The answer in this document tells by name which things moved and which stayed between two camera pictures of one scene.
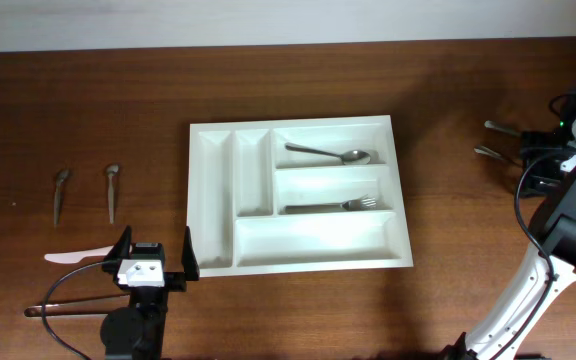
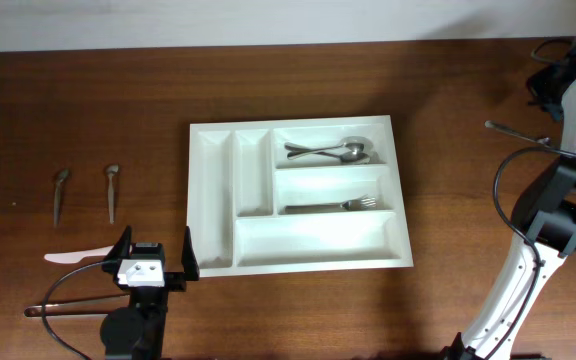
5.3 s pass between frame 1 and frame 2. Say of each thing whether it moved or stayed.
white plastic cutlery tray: stayed
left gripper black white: stayed
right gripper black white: moved
